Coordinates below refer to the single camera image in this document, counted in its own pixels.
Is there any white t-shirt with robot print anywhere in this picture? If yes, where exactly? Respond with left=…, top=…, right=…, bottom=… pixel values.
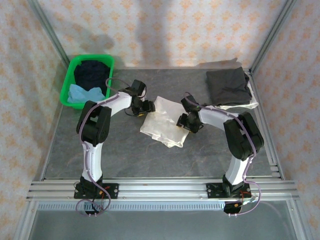
left=139, top=95, right=190, bottom=149

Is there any folded dark grey t-shirt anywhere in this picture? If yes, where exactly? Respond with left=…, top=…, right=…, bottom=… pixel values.
left=206, top=66, right=253, bottom=107

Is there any dark navy t-shirt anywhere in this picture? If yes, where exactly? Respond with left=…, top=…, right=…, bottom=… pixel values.
left=73, top=59, right=111, bottom=92

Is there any light blue t-shirt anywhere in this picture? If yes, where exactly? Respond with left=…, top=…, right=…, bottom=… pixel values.
left=67, top=83, right=106, bottom=104

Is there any folded plain white t-shirt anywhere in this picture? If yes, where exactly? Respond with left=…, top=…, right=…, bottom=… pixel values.
left=202, top=72, right=259, bottom=111

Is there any green plastic basket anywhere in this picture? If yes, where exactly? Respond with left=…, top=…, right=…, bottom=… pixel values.
left=59, top=54, right=115, bottom=110

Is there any grey metal lower shelf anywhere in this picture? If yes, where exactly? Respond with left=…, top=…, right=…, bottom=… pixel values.
left=27, top=211, right=300, bottom=240

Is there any aluminium mounting rail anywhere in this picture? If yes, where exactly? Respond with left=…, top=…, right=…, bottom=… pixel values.
left=26, top=176, right=300, bottom=202

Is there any aluminium table edge rail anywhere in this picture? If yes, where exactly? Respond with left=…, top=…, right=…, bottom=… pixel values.
left=242, top=67, right=285, bottom=181

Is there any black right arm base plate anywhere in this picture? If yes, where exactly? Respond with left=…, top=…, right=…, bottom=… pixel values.
left=206, top=183, right=235, bottom=200

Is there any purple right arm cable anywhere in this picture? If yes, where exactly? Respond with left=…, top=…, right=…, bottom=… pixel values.
left=184, top=91, right=262, bottom=218

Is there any grey slotted cable duct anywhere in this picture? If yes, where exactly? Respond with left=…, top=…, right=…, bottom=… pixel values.
left=39, top=201, right=226, bottom=212

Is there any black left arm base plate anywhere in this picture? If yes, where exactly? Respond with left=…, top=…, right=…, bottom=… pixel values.
left=73, top=183, right=120, bottom=200

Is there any red orange wire bundle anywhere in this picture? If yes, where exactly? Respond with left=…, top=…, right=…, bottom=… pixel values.
left=91, top=185, right=112, bottom=201
left=238, top=191, right=258, bottom=206

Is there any aluminium frame post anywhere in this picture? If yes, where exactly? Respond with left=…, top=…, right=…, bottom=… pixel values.
left=27, top=0, right=71, bottom=65
left=249, top=0, right=297, bottom=73

